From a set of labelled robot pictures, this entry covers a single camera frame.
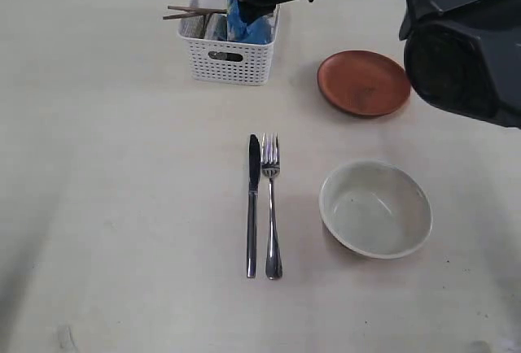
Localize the brown round wooden plate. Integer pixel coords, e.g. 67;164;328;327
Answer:
317;50;411;117

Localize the silver fork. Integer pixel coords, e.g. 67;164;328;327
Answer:
260;133;283;280

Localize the brown wooden chopstick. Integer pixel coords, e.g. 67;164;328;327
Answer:
167;5;227;14
162;11;212;20

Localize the shiny steel cup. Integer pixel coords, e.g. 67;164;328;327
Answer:
179;14;227;41

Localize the silver table knife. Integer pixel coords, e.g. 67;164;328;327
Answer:
246;134;261;278

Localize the blue packet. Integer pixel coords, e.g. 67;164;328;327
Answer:
226;0;274;45

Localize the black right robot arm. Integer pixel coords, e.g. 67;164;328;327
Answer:
238;0;520;129

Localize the white perforated plastic basket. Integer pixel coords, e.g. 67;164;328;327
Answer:
178;8;279;85

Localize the grey speckled ceramic dish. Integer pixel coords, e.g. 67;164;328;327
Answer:
318;160;433;259

